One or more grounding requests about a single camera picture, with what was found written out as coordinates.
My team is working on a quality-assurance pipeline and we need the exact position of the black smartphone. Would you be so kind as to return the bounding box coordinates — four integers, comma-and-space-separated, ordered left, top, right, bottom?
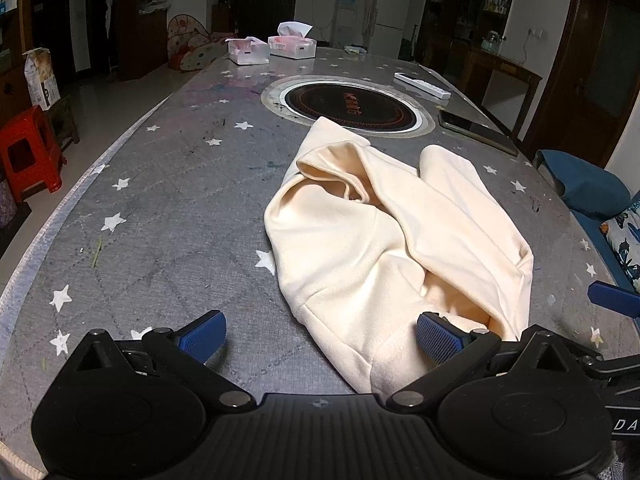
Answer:
438, 110, 518, 156

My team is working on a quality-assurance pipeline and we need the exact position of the white tissue box with tissue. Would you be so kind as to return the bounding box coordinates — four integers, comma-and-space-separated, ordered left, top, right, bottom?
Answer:
268, 21, 317, 60

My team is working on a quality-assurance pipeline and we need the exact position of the white remote control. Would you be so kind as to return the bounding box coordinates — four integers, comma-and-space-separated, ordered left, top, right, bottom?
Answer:
394, 72, 451, 100

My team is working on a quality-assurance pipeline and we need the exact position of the small green dish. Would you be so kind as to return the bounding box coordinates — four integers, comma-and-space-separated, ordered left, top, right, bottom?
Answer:
344, 46, 367, 55

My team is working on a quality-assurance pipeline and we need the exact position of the water dispenser with blue bottle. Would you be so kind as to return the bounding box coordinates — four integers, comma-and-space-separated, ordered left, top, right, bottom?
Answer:
330, 0, 357, 49

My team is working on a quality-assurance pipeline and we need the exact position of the round black induction cooktop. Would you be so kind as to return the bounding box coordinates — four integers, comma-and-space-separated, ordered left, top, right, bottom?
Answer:
260, 75, 437, 139

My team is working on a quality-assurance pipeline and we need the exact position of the red plastic stool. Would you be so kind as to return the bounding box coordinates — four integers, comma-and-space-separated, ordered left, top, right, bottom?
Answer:
1, 105, 66, 203

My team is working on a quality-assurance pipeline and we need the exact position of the small white pink tissue box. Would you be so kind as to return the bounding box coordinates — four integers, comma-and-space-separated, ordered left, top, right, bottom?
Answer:
226, 37, 270, 66

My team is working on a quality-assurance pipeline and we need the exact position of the white refrigerator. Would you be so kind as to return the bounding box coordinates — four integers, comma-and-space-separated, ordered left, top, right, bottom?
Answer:
363, 0, 411, 58

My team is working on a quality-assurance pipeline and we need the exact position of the white printed carton bag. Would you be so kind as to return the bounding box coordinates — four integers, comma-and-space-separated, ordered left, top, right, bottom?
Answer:
23, 48, 61, 110

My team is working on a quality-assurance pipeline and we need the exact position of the blue sofa cushion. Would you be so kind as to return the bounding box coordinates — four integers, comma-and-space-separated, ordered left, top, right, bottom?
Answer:
533, 150, 631, 220

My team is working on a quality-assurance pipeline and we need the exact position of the dark wooden side table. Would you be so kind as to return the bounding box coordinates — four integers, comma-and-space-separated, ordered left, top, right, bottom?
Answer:
458, 47, 542, 139

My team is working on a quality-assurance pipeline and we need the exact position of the polka dot kids sofa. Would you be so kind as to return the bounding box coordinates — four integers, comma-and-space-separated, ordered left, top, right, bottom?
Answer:
167, 14, 233, 72

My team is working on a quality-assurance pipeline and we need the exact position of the grey star pattern tablecloth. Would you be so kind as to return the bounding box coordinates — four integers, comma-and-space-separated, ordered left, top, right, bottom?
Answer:
0, 46, 624, 480

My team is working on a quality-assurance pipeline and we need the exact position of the butterfly print pillow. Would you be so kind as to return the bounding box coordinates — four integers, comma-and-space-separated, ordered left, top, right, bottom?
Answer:
600, 200, 640, 292

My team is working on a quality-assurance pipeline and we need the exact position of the cream garment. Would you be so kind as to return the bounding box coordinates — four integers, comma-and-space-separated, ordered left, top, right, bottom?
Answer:
264, 118, 534, 396

